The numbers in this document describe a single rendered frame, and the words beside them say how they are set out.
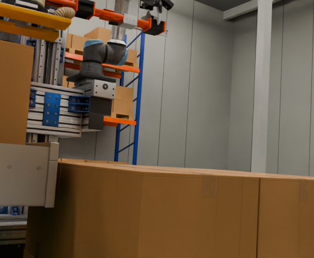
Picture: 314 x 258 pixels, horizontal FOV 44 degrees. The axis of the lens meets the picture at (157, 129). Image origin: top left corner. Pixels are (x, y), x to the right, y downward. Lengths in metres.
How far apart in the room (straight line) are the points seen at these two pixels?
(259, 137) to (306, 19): 8.75
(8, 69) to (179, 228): 0.81
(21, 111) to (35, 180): 0.27
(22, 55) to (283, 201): 1.00
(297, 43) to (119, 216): 12.23
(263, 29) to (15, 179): 4.11
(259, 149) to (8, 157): 3.74
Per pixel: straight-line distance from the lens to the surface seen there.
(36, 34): 1.78
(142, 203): 0.93
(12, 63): 1.44
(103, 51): 2.34
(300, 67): 12.77
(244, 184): 1.13
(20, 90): 1.42
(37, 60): 2.30
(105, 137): 11.23
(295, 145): 12.44
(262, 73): 4.82
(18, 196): 1.28
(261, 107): 4.74
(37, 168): 1.28
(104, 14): 1.78
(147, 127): 11.98
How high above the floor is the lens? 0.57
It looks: 5 degrees up
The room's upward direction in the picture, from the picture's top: 4 degrees clockwise
